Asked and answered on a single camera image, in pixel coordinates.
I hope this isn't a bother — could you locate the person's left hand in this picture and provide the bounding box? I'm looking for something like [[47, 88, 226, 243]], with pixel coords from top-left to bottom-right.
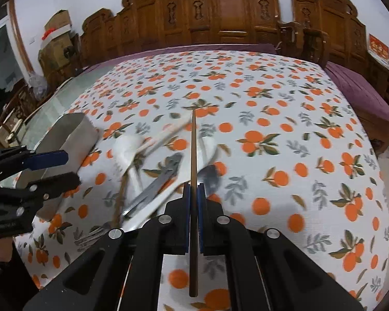
[[0, 235, 16, 261]]

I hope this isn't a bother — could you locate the pale chopstick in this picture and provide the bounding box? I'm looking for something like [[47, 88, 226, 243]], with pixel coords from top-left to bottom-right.
[[143, 117, 192, 150], [134, 126, 185, 158]]

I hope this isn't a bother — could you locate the small cardboard box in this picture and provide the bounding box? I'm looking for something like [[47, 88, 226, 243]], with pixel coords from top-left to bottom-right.
[[44, 10, 73, 38]]

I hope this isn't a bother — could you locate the dark wooden furniture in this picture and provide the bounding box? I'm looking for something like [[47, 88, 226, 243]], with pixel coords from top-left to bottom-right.
[[0, 82, 36, 151]]

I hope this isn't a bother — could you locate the large cardboard box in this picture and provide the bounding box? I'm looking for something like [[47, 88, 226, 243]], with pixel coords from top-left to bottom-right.
[[38, 34, 82, 80]]

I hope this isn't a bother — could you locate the red desk calendar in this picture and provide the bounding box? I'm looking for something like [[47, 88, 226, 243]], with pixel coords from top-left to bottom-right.
[[369, 34, 389, 59]]

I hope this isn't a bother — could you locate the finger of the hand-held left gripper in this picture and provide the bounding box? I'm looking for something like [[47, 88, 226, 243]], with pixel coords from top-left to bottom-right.
[[0, 147, 69, 182], [6, 172, 81, 208]]

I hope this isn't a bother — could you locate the purple sofa cushion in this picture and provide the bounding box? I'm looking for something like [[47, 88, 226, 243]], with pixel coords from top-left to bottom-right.
[[84, 43, 277, 72]]

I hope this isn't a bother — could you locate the white soup spoon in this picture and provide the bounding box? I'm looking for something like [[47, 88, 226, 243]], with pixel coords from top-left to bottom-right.
[[113, 134, 146, 198]]

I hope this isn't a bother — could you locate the carved wooden sofa bench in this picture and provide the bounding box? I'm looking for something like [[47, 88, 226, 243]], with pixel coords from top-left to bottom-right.
[[79, 0, 282, 68]]

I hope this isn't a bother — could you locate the wooden side table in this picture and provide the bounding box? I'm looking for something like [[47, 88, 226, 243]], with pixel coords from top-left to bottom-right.
[[366, 52, 389, 104]]

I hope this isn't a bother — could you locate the carved wooden armchair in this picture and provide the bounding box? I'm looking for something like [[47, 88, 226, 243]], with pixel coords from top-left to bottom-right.
[[277, 0, 389, 156]]

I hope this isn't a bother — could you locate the brown wooden chopstick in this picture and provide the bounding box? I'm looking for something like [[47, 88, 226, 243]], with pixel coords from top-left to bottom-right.
[[112, 172, 130, 229], [189, 108, 198, 298]]

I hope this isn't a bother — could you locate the stainless steel utensil holder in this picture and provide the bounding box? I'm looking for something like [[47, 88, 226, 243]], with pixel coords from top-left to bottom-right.
[[15, 113, 99, 222]]

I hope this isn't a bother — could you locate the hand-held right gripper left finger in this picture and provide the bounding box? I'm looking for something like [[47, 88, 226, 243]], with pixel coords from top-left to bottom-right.
[[23, 184, 192, 311]]

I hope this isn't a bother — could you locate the grey metal utensil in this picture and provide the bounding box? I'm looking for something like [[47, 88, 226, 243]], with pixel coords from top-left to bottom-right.
[[122, 154, 184, 217]]

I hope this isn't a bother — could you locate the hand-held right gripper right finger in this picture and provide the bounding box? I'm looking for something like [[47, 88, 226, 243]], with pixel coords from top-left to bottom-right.
[[197, 184, 365, 311]]

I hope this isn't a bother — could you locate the purple armchair cushion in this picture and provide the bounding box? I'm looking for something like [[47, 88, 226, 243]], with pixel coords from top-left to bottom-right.
[[324, 61, 389, 124]]

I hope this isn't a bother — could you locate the clear plastic bag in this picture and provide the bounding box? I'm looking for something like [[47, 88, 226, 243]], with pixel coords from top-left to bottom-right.
[[27, 74, 49, 101]]

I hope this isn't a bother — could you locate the person's left forearm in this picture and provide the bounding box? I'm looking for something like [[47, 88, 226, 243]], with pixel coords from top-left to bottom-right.
[[0, 243, 39, 311]]

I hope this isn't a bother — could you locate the orange print tablecloth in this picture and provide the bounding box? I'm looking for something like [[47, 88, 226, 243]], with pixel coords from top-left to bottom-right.
[[13, 50, 389, 311]]

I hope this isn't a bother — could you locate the metal spoon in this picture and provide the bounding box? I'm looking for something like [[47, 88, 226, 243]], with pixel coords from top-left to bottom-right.
[[198, 165, 220, 198]]

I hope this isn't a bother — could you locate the metal fork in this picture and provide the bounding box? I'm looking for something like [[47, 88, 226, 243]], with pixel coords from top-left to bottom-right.
[[74, 222, 112, 251]]

